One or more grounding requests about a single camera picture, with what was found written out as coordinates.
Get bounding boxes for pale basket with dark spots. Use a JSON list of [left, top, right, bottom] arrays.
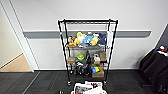
[[71, 80, 109, 94]]

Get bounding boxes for light blue plush toy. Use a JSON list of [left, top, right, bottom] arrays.
[[82, 34, 94, 45]]

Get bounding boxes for black wire shelf rack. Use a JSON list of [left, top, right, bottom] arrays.
[[57, 18, 119, 87]]

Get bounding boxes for long grey wall band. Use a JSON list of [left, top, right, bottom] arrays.
[[23, 30, 152, 39]]

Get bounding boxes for small brown cardboard box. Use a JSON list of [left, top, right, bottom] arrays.
[[67, 56, 77, 65]]

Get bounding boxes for navy blue plush shark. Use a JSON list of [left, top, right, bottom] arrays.
[[97, 31, 108, 47]]

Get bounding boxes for black chair with clutter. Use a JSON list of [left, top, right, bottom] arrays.
[[138, 45, 168, 93]]

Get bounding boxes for blue yellow green toy pack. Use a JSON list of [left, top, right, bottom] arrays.
[[90, 64, 103, 74]]

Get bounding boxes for yellow plush toy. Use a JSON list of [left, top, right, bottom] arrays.
[[74, 31, 87, 46]]

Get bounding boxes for brown plush toy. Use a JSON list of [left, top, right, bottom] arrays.
[[66, 35, 78, 49]]

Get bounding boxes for green and yellow bowl toy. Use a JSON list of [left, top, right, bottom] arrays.
[[75, 54, 86, 63]]

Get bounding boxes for flat white box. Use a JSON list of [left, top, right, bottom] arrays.
[[105, 31, 114, 48]]

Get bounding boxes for yellow and white plush duck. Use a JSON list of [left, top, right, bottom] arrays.
[[89, 32, 100, 46]]

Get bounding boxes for stacked brown cardboard boxes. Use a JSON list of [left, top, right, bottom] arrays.
[[98, 51, 107, 63]]

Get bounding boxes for black pointed bag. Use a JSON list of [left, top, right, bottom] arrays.
[[84, 50, 92, 66]]

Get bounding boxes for white door frame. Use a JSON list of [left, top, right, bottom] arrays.
[[0, 0, 41, 73]]

